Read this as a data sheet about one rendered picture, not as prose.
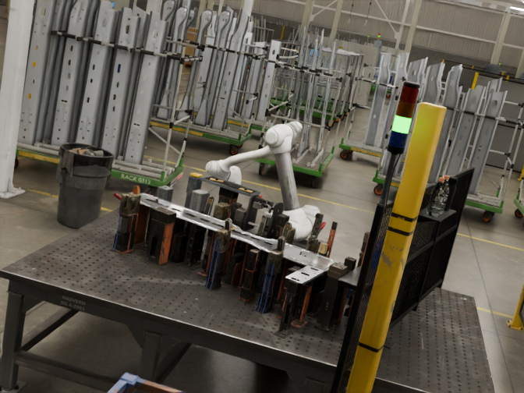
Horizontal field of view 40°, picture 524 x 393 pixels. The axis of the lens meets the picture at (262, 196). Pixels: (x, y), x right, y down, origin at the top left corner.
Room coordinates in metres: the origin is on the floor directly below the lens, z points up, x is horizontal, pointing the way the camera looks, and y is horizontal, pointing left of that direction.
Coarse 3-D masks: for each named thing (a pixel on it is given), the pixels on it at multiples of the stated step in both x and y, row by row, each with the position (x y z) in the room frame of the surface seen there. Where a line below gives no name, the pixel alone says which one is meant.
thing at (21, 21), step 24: (24, 0) 6.84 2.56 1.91; (24, 24) 6.86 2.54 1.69; (24, 48) 6.91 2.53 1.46; (24, 72) 6.97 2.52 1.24; (0, 96) 6.86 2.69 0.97; (0, 120) 6.86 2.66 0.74; (0, 144) 6.85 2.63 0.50; (0, 168) 6.85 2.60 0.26; (0, 192) 6.84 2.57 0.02; (24, 192) 7.06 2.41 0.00
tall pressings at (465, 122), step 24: (408, 72) 10.96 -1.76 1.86; (432, 72) 10.70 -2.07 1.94; (456, 72) 10.86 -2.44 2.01; (432, 96) 10.67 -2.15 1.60; (456, 96) 10.82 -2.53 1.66; (480, 96) 10.74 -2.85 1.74; (504, 96) 10.66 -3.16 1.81; (480, 120) 10.90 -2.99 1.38; (456, 144) 10.75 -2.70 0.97; (480, 144) 10.70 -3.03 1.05; (384, 168) 10.67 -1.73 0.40; (432, 168) 10.77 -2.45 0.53; (456, 168) 10.71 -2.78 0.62; (480, 168) 10.64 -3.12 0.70
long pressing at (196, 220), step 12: (144, 204) 4.14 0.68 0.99; (156, 204) 4.17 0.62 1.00; (168, 204) 4.23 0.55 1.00; (180, 216) 4.04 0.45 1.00; (204, 216) 4.14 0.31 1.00; (216, 228) 3.94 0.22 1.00; (240, 228) 4.03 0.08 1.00; (240, 240) 3.85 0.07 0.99; (252, 240) 3.86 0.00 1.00; (264, 240) 3.91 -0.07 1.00; (276, 240) 3.95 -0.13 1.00; (288, 252) 3.78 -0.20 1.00; (312, 252) 3.86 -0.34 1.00; (312, 264) 3.66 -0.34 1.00; (324, 264) 3.70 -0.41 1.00
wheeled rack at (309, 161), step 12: (276, 60) 10.17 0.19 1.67; (300, 72) 10.13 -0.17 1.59; (312, 72) 10.76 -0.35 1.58; (324, 72) 11.00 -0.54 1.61; (336, 72) 11.88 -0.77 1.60; (348, 84) 11.85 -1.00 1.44; (288, 96) 11.99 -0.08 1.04; (336, 96) 10.06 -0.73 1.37; (276, 108) 11.09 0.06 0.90; (264, 120) 10.18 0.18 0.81; (336, 132) 11.86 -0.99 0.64; (324, 144) 10.06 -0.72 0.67; (300, 156) 10.72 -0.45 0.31; (312, 156) 11.13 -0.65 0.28; (324, 156) 11.37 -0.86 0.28; (300, 168) 10.07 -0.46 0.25; (312, 168) 10.11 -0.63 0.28; (324, 168) 10.38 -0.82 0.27; (312, 180) 10.09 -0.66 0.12
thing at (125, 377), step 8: (128, 376) 2.21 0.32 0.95; (136, 376) 2.22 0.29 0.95; (120, 384) 2.16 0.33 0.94; (128, 384) 2.18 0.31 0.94; (136, 384) 2.20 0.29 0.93; (144, 384) 2.20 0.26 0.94; (152, 384) 2.20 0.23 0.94; (160, 384) 2.21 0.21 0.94; (112, 392) 2.10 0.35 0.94; (120, 392) 2.14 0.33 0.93; (128, 392) 2.18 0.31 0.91; (152, 392) 2.19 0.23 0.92; (160, 392) 2.18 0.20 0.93; (168, 392) 2.18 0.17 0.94; (176, 392) 2.18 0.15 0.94; (184, 392) 2.19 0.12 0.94
